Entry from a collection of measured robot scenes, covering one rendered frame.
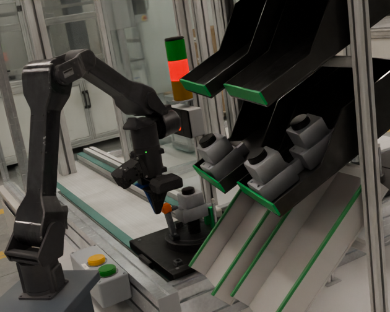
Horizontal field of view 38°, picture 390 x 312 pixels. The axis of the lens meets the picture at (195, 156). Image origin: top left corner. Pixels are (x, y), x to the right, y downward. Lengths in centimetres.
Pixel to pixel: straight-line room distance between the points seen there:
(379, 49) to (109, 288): 553
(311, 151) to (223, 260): 32
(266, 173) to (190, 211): 46
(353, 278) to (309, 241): 39
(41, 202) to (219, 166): 30
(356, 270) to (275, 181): 56
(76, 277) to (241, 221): 32
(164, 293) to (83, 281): 20
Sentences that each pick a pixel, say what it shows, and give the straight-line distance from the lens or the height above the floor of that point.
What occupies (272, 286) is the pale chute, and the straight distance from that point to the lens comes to 98.
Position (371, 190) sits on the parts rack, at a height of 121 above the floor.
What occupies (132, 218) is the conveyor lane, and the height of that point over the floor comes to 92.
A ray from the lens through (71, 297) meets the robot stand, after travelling 99.
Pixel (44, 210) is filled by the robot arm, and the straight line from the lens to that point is 97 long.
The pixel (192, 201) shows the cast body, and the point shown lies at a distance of 127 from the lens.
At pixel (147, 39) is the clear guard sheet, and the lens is 167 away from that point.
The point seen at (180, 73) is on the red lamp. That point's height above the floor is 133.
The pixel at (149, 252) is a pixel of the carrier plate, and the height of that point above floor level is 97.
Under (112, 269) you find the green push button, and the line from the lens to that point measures 126.
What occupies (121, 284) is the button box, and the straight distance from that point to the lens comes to 126.
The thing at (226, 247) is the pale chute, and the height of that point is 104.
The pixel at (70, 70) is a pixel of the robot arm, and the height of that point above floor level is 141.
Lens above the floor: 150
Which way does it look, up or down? 15 degrees down
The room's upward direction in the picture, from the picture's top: 9 degrees counter-clockwise
